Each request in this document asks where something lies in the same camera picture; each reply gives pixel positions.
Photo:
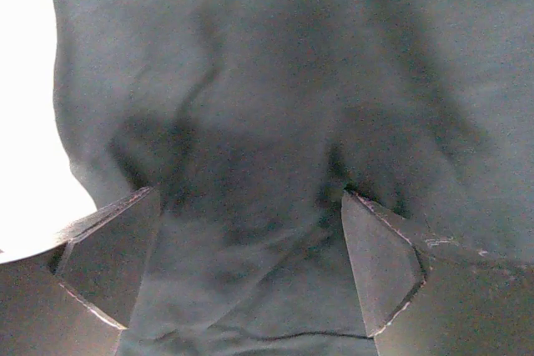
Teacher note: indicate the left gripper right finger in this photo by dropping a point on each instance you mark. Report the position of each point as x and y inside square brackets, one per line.
[424, 294]

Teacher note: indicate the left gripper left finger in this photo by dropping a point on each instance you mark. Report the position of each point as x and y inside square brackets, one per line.
[76, 296]

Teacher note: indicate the black t-shirt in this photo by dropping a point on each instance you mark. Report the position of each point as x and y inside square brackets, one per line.
[253, 116]

